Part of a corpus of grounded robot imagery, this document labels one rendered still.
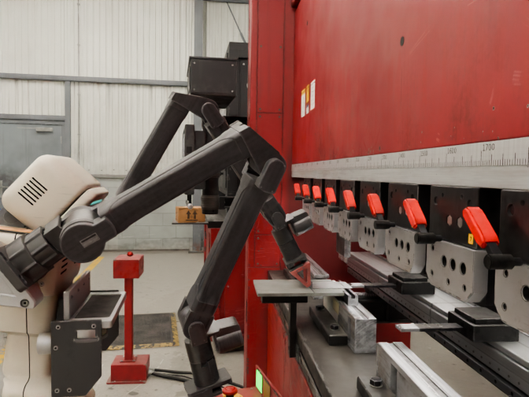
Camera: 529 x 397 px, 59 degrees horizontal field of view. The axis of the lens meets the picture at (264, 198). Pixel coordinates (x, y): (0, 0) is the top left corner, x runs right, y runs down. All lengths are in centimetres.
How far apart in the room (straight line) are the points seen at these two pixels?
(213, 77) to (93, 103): 603
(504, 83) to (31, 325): 99
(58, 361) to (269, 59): 173
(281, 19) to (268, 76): 28
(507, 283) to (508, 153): 16
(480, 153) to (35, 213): 84
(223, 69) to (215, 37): 603
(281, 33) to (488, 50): 178
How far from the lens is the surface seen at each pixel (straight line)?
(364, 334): 135
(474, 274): 72
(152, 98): 834
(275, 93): 237
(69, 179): 107
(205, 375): 112
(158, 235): 832
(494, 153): 69
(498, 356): 122
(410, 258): 92
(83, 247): 92
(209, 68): 253
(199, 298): 102
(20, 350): 119
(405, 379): 104
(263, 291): 145
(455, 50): 81
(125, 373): 335
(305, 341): 142
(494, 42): 72
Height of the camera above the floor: 135
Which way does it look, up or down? 3 degrees down
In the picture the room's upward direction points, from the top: 1 degrees clockwise
